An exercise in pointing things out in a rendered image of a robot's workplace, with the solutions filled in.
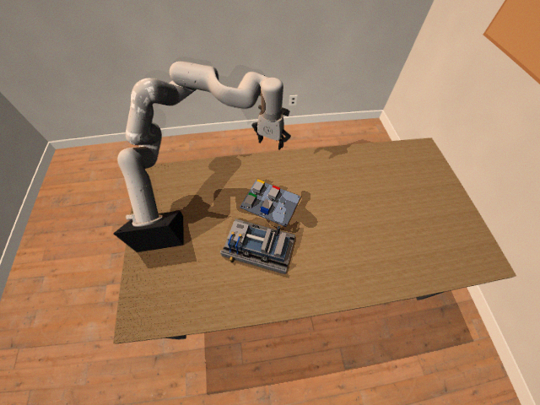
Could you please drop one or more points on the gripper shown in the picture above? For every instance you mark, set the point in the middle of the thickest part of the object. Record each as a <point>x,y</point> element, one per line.
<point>271,129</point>

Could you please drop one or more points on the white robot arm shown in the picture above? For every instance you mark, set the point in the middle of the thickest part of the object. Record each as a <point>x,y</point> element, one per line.
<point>142,131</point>

